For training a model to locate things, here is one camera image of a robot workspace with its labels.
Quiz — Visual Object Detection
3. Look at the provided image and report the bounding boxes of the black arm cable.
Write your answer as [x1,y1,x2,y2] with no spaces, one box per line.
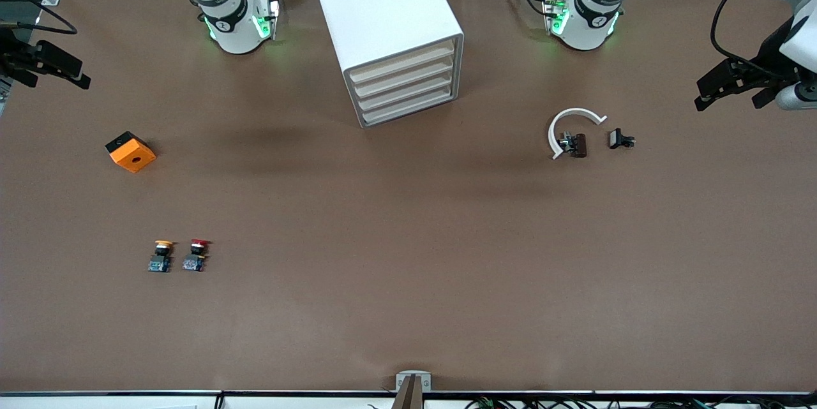
[710,0,817,75]
[0,0,78,35]

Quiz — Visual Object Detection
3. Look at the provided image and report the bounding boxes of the orange box with hole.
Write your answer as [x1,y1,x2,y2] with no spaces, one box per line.
[105,131,157,174]

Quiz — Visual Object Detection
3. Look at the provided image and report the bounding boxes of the tangled black cables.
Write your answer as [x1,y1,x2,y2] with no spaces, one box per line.
[466,396,817,409]

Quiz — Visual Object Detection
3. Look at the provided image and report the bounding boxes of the brown black connector part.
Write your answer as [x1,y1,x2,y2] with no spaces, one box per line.
[559,131,588,159]

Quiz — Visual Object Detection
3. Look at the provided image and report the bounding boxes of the brown table cover sheet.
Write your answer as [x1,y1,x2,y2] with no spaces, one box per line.
[0,0,817,392]

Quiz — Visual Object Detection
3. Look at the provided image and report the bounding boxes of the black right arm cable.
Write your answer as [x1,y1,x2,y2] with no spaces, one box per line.
[0,0,78,35]

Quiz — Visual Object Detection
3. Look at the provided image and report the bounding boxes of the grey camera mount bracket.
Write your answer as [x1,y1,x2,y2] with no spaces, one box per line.
[394,371,433,409]

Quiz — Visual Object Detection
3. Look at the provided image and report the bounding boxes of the red cap push button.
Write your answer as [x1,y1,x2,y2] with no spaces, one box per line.
[183,239,213,272]

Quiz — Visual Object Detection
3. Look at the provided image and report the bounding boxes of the white drawer cabinet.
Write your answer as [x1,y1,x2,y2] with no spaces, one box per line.
[308,0,465,129]

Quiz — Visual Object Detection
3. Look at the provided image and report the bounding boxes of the yellow cap push button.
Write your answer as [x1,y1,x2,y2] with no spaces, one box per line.
[148,240,177,273]

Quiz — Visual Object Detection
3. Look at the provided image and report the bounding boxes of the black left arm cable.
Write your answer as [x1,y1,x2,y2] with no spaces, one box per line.
[710,0,817,75]

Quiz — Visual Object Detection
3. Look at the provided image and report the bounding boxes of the white curved plastic part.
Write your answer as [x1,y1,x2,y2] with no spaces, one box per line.
[548,107,608,161]

